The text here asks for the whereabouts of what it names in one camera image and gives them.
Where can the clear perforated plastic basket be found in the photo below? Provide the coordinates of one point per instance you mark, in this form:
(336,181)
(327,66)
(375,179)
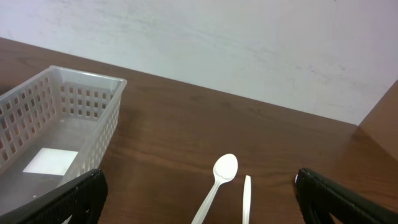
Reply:
(59,108)

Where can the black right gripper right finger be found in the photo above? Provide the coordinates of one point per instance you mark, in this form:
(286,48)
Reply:
(320,199)

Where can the white label sticker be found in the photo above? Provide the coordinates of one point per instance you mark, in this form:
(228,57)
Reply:
(51,162)

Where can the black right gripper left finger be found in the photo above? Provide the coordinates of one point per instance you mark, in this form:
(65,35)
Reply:
(80,200)

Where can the white plastic spoon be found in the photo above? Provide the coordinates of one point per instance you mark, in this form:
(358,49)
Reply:
(224,170)
(246,200)

